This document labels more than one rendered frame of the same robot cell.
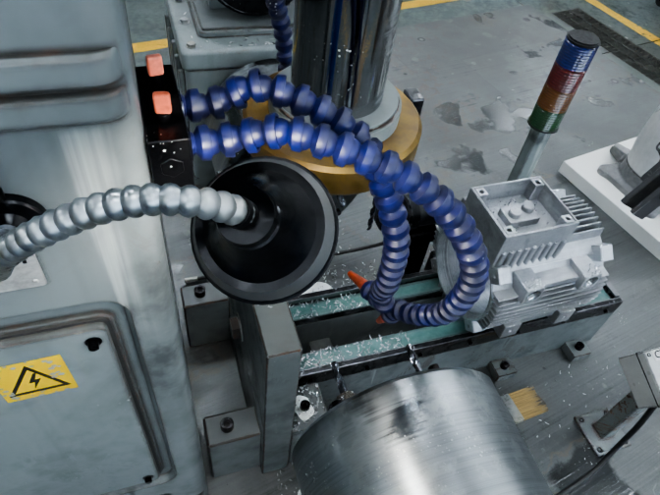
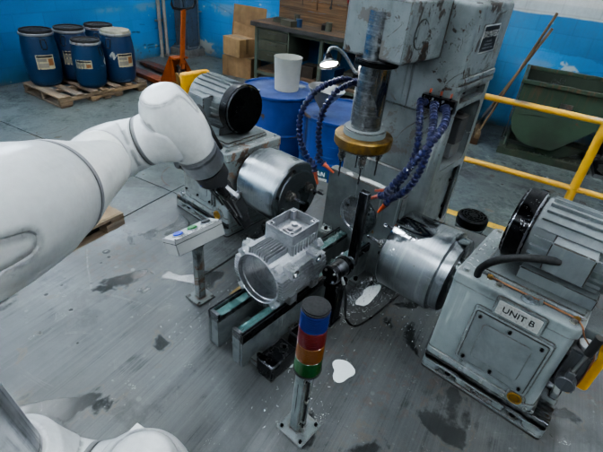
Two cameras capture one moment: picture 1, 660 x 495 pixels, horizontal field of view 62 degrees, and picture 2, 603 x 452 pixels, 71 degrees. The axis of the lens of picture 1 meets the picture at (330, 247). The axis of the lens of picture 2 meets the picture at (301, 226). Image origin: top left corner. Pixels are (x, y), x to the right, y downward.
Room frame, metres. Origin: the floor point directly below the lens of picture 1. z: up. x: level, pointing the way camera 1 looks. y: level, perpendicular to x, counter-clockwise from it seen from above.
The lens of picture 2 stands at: (1.49, -0.71, 1.80)
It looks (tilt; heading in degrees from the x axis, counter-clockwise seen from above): 34 degrees down; 152
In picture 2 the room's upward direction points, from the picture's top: 6 degrees clockwise
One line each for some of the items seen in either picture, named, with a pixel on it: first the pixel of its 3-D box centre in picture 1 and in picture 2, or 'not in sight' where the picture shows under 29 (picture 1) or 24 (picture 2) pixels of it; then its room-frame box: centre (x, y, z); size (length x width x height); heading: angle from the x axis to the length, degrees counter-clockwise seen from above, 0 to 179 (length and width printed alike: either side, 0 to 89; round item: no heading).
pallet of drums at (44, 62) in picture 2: not in sight; (83, 60); (-4.59, -0.77, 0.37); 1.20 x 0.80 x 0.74; 120
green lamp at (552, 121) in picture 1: (547, 114); (308, 360); (0.98, -0.39, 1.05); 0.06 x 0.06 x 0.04
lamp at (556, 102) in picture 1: (556, 95); (310, 346); (0.98, -0.39, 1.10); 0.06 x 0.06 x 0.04
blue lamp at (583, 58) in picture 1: (577, 52); (314, 316); (0.98, -0.39, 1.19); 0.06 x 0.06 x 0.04
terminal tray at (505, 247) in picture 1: (515, 222); (292, 231); (0.59, -0.26, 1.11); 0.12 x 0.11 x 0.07; 116
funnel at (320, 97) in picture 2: not in sight; (325, 105); (-0.93, 0.66, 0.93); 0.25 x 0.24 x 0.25; 125
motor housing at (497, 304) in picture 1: (515, 258); (280, 263); (0.61, -0.30, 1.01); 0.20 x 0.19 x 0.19; 116
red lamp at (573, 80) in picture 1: (566, 75); (312, 332); (0.98, -0.39, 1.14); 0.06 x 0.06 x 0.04
